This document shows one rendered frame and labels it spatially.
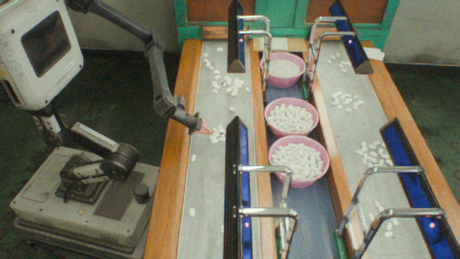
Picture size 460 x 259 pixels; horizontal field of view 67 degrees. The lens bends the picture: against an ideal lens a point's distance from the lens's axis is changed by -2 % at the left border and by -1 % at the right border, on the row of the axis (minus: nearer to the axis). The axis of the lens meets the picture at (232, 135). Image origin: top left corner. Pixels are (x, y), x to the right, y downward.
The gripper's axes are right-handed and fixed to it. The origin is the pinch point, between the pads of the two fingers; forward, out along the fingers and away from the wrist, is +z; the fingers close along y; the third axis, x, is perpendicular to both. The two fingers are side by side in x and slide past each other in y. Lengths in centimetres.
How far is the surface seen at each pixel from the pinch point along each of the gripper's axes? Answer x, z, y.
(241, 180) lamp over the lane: -30, -8, -49
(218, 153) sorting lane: 3.7, 8.0, -5.6
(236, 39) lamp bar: -30.1, -9.3, 30.8
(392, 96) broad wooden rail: -56, 78, 33
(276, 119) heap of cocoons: -13.6, 30.9, 18.3
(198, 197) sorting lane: 8.5, 2.1, -29.7
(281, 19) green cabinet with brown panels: -32, 27, 93
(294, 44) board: -28, 41, 83
